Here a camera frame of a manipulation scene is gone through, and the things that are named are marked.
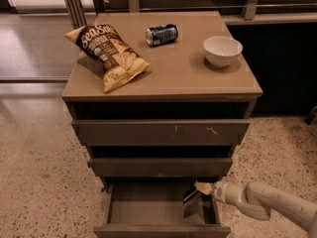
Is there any grey top drawer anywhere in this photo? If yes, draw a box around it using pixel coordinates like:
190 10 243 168
72 119 249 146

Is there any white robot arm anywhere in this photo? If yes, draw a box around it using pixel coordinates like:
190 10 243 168
194 181 317 238

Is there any grey drawer cabinet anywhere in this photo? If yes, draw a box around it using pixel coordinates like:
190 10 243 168
62 12 262 188

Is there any black rxbar chocolate bar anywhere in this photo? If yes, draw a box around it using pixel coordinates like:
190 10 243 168
183 186 198 203

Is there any white ceramic bowl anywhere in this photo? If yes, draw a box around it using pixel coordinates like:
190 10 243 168
203 36 243 67

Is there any grey middle drawer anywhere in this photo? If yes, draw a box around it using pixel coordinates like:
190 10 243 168
88 158 232 178

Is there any grey open bottom drawer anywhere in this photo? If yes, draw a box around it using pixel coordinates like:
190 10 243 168
94 178 231 238

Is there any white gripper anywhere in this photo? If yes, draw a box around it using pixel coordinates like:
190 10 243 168
194 181 231 203

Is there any brown sea salt chips bag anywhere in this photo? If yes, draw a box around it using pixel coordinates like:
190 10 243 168
65 24 149 93

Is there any blue soda can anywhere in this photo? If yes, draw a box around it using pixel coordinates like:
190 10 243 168
146 24 178 47

